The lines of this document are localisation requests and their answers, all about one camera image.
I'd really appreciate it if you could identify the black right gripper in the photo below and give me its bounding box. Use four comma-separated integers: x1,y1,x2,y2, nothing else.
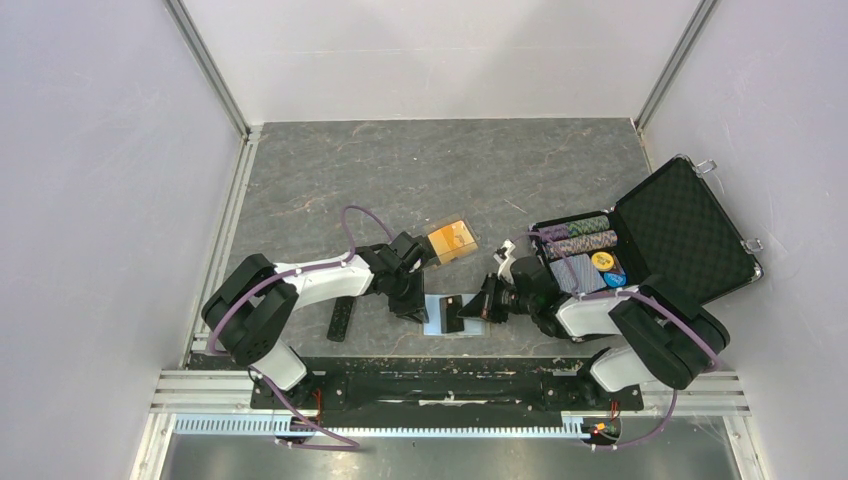
458,273,536,324

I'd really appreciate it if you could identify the beige leather card holder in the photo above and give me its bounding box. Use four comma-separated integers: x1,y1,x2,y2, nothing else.
422,294,489,338

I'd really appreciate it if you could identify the black card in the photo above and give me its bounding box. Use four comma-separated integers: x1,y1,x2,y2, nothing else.
439,295,465,334

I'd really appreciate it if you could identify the clear acrylic card tray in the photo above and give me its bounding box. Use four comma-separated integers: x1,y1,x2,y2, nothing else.
411,214,480,269

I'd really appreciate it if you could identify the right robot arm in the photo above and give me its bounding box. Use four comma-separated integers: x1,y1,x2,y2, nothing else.
457,257,730,408

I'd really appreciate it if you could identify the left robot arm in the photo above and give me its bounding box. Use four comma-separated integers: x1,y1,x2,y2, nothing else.
201,232,436,408

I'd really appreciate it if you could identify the gold card stack left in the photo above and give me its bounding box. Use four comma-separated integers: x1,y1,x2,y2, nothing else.
427,220,478,265

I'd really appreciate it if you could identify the blue playing card deck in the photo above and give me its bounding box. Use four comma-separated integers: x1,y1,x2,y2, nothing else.
550,254,606,294

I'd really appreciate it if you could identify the black glitter stick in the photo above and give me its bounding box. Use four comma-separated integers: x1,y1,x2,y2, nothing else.
326,296,356,343

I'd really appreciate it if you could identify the purple green chip stack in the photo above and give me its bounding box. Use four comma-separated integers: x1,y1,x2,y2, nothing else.
538,215,610,241

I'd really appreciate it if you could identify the yellow dealer chip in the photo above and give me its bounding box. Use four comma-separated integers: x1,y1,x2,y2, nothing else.
591,251,616,272

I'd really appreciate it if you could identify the blue dealer chip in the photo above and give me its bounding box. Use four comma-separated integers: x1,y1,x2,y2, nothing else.
603,271,628,288

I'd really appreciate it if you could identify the purple yellow chip stack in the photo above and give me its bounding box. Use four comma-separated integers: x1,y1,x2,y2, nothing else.
544,230,618,259

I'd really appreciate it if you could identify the black poker chip case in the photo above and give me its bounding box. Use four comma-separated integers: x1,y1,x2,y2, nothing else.
530,155,764,304

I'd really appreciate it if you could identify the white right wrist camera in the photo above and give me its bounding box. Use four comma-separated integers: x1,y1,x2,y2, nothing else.
493,239,516,284

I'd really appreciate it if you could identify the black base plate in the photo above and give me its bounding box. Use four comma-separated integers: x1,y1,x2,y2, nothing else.
289,357,644,428

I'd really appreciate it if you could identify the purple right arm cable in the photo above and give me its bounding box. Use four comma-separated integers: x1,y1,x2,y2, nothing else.
508,225,722,452

